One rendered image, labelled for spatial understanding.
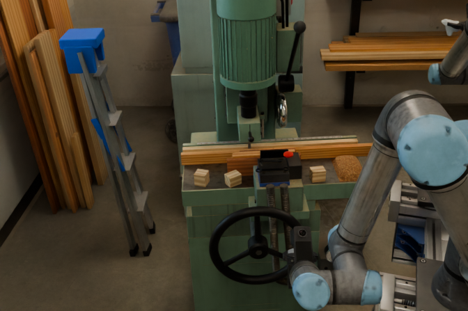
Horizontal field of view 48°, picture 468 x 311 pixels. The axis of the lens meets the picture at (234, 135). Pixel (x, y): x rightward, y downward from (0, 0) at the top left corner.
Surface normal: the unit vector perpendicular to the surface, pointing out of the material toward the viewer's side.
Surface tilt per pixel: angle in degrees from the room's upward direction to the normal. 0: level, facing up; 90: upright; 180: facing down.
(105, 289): 0
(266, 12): 90
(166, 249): 0
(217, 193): 90
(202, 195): 90
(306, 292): 61
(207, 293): 90
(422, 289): 0
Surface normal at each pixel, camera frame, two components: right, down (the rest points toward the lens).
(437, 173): -0.09, 0.38
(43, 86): 0.99, -0.04
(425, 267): -0.04, -0.88
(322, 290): -0.04, 0.00
